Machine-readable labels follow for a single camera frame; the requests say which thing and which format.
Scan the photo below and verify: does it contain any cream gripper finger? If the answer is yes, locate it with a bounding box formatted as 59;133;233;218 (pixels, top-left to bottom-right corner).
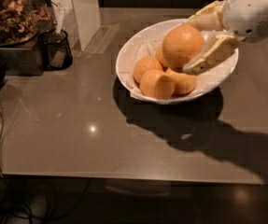
182;32;240;75
184;0;225;31

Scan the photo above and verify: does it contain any white tilted bowl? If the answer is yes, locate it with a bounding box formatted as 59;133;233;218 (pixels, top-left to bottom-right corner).
115;18;240;105

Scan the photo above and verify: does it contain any glass jar of nuts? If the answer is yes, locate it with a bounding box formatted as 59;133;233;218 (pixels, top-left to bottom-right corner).
0;0;38;47

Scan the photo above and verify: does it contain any white upright panel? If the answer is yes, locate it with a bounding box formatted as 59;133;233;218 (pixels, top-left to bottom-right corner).
51;0;101;50

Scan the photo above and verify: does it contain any white rounded gripper body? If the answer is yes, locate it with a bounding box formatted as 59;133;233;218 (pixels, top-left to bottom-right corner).
221;0;268;43

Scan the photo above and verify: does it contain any white tag utensil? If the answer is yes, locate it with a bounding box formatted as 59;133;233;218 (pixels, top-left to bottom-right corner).
56;3;65;34

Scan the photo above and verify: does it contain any orange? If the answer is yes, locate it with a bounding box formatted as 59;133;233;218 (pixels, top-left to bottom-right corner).
133;56;162;83
166;68;197;95
162;24;205;68
139;69;175;100

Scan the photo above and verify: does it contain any black mesh cup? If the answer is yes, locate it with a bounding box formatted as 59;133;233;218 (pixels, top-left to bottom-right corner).
38;29;73;71

